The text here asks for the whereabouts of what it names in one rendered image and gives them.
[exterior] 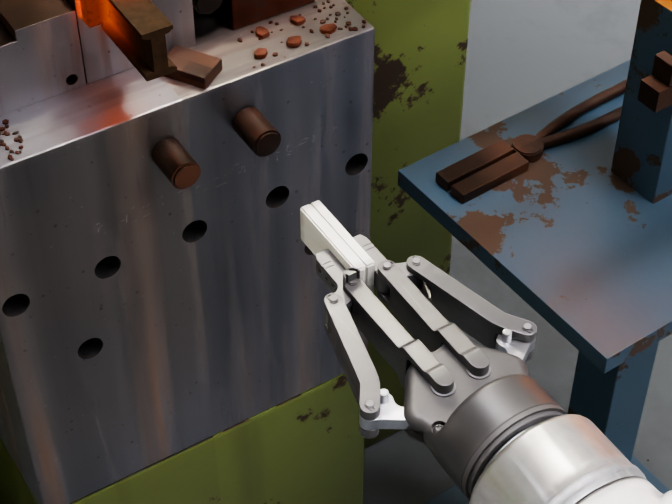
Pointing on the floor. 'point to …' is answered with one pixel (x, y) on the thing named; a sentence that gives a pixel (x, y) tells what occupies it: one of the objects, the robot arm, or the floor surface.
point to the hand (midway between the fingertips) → (336, 250)
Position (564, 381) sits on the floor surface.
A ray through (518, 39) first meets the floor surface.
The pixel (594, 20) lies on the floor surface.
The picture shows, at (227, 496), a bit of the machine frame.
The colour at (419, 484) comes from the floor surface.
